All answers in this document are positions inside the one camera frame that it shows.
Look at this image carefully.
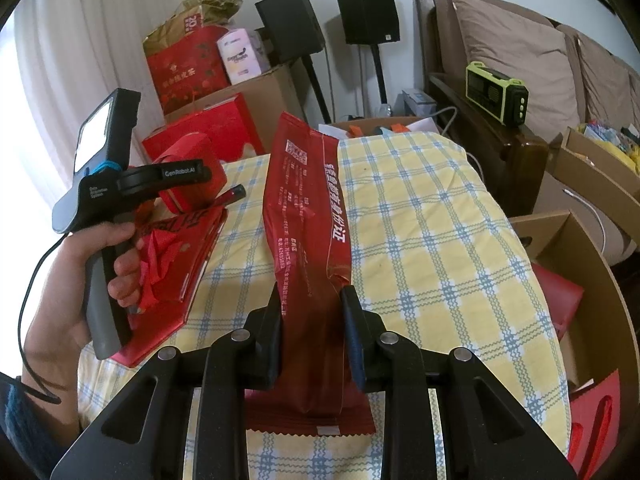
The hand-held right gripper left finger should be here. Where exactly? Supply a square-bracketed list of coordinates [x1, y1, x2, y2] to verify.
[50, 282, 286, 480]

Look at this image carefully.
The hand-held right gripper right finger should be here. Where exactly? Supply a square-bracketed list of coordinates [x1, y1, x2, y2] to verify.
[340, 285, 578, 480]

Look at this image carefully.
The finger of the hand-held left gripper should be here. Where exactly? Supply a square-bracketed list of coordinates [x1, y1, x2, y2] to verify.
[212, 184, 247, 207]

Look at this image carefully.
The small red gift box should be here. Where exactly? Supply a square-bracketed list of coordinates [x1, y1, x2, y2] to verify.
[152, 131, 226, 213]

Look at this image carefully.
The long red foil packet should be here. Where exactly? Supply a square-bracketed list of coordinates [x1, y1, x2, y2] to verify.
[245, 112, 376, 436]

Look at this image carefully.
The dark red handbag-shaped box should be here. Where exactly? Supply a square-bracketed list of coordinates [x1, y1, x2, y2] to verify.
[532, 262, 586, 341]

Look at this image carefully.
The large cardboard box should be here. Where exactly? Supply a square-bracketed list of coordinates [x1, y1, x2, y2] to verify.
[507, 210, 640, 480]

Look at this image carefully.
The person's left forearm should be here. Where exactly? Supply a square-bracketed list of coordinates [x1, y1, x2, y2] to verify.
[0, 305, 96, 466]

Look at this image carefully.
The person's left hand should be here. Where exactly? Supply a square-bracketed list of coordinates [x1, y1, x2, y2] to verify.
[42, 221, 146, 346]

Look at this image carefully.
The red cookie gift box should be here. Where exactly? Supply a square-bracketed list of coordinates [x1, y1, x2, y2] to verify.
[141, 92, 266, 163]

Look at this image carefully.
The brown cardboard box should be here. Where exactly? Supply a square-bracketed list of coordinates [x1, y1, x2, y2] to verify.
[165, 62, 308, 156]

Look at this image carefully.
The yellow plaid tablecloth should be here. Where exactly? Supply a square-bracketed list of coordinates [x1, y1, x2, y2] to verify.
[77, 131, 573, 480]

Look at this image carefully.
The red floral gift bag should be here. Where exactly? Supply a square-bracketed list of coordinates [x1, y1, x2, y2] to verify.
[145, 25, 233, 116]

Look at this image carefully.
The white curtain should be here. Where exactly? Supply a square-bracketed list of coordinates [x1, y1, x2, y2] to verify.
[10, 0, 166, 241]

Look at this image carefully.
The pink white small box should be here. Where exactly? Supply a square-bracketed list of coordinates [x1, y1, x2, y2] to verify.
[216, 27, 271, 86]

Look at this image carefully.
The white shopping bag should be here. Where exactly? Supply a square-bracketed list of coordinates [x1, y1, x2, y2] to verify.
[320, 115, 441, 141]

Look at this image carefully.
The black speaker on stand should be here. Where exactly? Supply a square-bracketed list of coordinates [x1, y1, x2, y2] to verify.
[335, 0, 401, 106]
[255, 0, 333, 123]

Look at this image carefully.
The gold paper bag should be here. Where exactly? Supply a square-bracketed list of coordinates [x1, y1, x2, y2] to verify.
[142, 0, 243, 56]

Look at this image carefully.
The grey plastic device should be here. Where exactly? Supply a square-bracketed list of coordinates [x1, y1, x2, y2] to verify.
[402, 89, 436, 116]

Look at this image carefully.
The dark wooden sofa armrest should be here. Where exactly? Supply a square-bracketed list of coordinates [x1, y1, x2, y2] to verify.
[427, 72, 550, 216]

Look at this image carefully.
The red cardboard insert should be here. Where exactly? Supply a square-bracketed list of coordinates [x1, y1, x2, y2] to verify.
[567, 370, 626, 480]

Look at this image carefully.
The green portable radio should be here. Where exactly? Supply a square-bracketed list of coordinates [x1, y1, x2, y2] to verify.
[465, 61, 530, 127]

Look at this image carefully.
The shallow cardboard box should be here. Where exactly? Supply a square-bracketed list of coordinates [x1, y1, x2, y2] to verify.
[547, 126, 640, 221]

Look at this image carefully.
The brown sofa cushion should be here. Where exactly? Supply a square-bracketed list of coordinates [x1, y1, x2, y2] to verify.
[447, 0, 583, 146]
[557, 24, 640, 128]

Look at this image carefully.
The cardboard box on sofa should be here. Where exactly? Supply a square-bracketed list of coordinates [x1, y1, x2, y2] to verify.
[580, 120, 640, 176]

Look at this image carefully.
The black cable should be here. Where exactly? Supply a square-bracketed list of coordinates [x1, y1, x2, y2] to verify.
[19, 232, 76, 405]

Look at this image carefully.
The white cable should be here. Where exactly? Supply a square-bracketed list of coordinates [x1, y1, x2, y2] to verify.
[562, 187, 608, 256]

